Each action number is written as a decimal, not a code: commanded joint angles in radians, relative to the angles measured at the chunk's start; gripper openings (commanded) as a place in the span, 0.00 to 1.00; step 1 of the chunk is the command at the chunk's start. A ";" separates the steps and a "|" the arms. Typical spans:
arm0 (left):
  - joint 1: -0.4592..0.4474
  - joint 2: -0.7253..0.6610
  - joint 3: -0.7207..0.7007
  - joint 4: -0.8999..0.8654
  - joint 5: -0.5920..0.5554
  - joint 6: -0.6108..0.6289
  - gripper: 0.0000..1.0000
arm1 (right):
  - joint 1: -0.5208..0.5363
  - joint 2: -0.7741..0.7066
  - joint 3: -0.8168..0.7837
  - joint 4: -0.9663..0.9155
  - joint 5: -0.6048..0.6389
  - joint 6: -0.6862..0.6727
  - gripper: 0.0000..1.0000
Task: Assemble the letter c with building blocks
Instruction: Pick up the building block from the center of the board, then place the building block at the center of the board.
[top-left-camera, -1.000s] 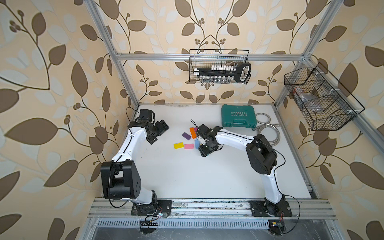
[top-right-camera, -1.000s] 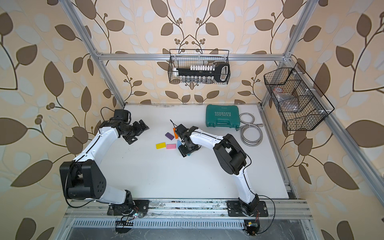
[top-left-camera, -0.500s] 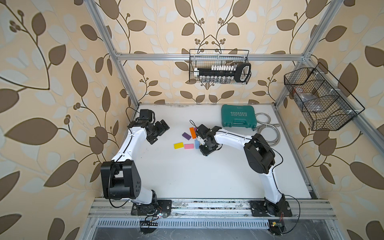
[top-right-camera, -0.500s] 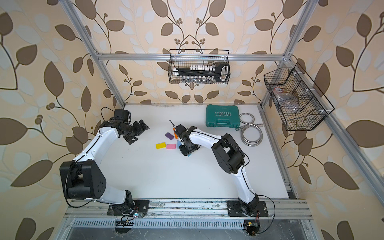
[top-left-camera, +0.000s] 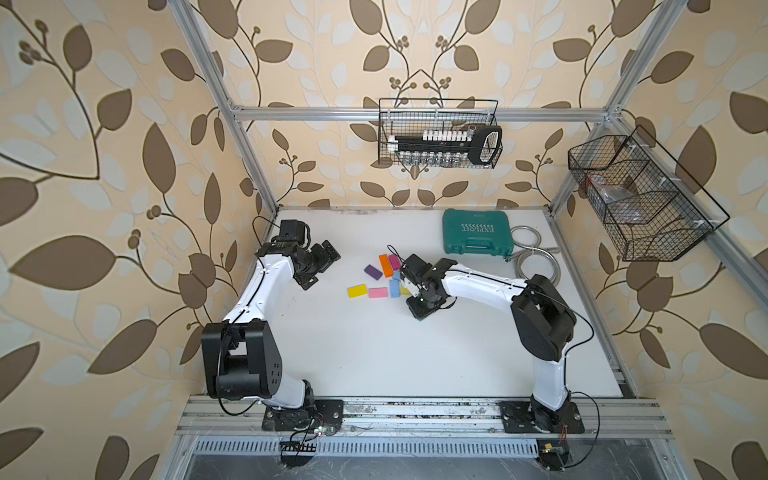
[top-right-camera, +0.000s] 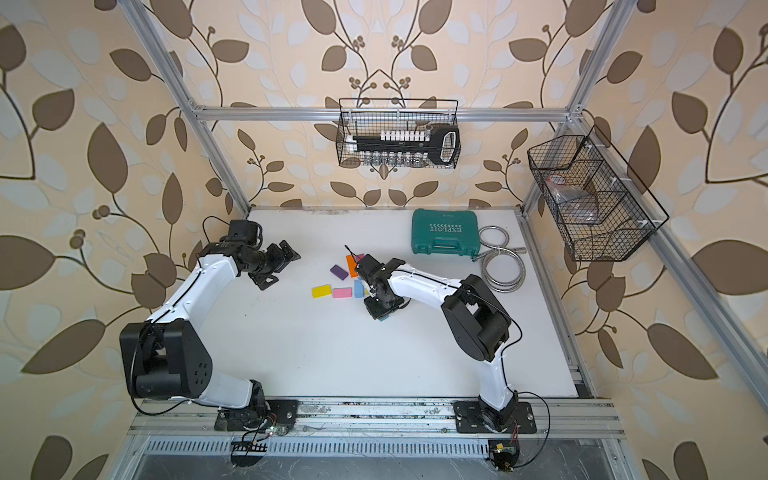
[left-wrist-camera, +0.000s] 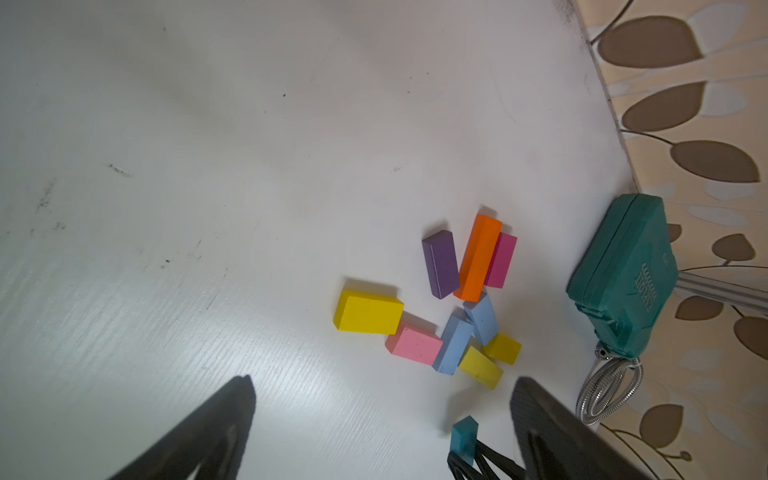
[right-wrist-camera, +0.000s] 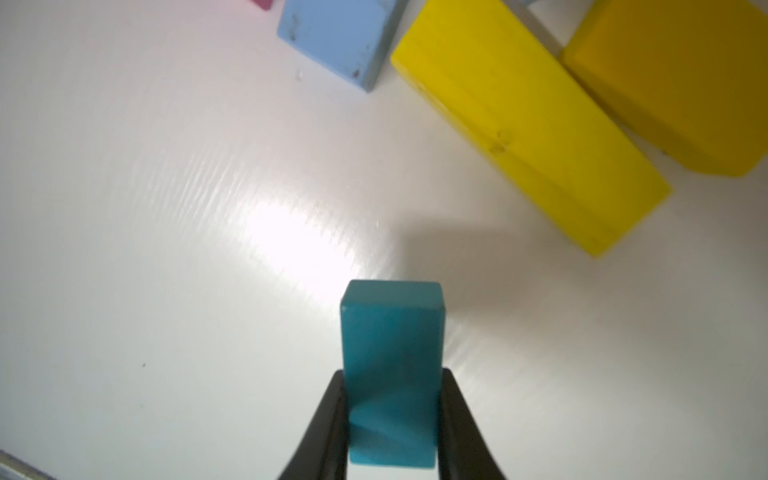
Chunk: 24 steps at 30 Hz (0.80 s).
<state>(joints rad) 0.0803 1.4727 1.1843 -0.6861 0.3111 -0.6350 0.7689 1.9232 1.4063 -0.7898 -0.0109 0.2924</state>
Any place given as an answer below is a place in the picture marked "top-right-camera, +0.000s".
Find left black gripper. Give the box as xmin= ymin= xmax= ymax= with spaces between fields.
xmin=243 ymin=239 xmax=300 ymax=287

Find light blue block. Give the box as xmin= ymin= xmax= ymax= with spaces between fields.
xmin=353 ymin=279 xmax=365 ymax=299

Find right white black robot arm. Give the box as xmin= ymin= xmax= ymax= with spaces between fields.
xmin=355 ymin=255 xmax=519 ymax=432

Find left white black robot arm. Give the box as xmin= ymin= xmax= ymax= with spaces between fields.
xmin=119 ymin=240 xmax=300 ymax=410

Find large yellow block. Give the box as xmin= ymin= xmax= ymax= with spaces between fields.
xmin=311 ymin=285 xmax=333 ymax=299

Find pink block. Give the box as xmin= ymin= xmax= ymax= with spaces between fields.
xmin=332 ymin=287 xmax=354 ymax=299

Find orange block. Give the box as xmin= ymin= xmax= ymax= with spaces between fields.
xmin=346 ymin=255 xmax=358 ymax=278

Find purple block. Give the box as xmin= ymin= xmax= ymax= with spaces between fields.
xmin=330 ymin=265 xmax=349 ymax=280

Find green plastic tool case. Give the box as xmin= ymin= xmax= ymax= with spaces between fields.
xmin=411 ymin=209 xmax=481 ymax=257

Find black white tool in basket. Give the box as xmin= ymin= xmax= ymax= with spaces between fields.
xmin=337 ymin=125 xmax=461 ymax=168

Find plastic bag in basket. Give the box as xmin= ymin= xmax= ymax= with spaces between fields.
xmin=546 ymin=174 xmax=599 ymax=224

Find coiled metal hose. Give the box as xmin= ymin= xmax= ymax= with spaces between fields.
xmin=473 ymin=225 xmax=528 ymax=294

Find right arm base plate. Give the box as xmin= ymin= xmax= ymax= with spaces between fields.
xmin=452 ymin=400 xmax=538 ymax=435

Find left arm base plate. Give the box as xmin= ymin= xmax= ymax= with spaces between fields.
xmin=214 ymin=399 xmax=299 ymax=436

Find black wire basket back wall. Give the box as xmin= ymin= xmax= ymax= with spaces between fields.
xmin=335 ymin=96 xmax=461 ymax=169

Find black wire basket wall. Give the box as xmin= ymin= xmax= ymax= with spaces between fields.
xmin=527 ymin=126 xmax=669 ymax=262
xmin=335 ymin=96 xmax=461 ymax=169

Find aluminium frame rail front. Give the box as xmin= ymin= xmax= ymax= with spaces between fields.
xmin=128 ymin=394 xmax=626 ymax=440

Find black wire basket right wall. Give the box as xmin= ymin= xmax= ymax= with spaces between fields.
xmin=527 ymin=126 xmax=669 ymax=262

